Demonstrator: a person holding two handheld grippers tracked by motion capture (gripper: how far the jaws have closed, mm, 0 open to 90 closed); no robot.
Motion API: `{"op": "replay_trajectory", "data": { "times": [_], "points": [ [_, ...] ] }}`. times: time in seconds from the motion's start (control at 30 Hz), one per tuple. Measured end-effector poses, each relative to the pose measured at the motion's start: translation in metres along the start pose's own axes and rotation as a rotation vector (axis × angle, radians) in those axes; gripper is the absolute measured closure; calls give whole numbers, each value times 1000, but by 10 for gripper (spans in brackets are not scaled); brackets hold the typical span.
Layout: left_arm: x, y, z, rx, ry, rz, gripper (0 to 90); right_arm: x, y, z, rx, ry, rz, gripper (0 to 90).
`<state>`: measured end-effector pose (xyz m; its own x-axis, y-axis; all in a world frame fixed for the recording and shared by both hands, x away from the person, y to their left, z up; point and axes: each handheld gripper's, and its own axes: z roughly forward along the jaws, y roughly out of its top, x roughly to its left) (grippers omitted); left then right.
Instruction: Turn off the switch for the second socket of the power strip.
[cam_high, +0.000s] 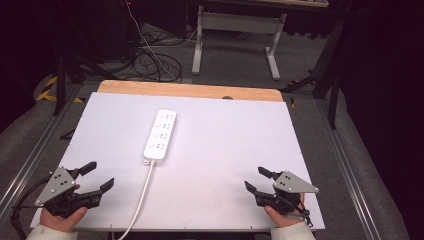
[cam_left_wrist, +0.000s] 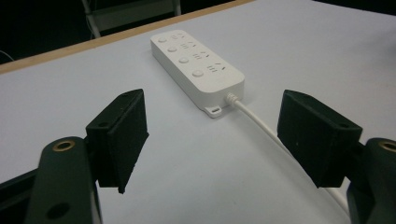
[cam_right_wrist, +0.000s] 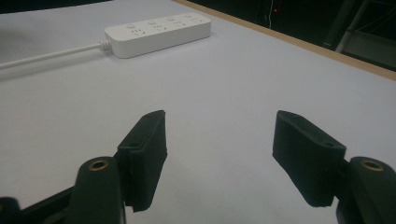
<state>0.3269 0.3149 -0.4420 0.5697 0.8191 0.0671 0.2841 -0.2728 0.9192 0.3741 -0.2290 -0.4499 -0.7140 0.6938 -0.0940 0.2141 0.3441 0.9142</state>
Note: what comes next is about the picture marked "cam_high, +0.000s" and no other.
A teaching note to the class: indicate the aluminium rail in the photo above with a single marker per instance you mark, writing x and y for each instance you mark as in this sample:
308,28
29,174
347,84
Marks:
36,156
350,173

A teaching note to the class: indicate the white metal desk frame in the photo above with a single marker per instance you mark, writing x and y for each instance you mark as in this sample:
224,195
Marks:
238,21

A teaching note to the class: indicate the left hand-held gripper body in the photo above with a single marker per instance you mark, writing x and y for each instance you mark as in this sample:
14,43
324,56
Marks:
55,185

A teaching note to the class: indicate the white power strip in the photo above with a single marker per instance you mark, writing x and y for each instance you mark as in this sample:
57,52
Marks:
160,135

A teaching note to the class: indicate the yellow black floor tape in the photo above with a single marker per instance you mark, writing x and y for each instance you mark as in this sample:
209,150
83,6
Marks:
50,87

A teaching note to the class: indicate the person's right hand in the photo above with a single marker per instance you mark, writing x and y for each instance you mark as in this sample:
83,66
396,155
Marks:
285,220

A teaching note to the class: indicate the white board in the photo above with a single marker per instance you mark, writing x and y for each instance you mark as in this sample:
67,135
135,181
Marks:
206,166

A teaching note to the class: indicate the person's left hand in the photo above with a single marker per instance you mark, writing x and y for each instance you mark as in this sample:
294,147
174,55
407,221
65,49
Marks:
63,221

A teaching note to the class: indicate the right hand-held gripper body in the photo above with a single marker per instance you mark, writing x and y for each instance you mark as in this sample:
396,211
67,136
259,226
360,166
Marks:
291,185

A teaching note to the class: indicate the black metal stand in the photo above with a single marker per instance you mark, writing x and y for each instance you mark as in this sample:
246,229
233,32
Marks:
333,83
60,83

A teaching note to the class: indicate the wooden table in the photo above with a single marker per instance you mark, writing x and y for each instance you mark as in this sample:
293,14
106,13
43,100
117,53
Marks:
186,89

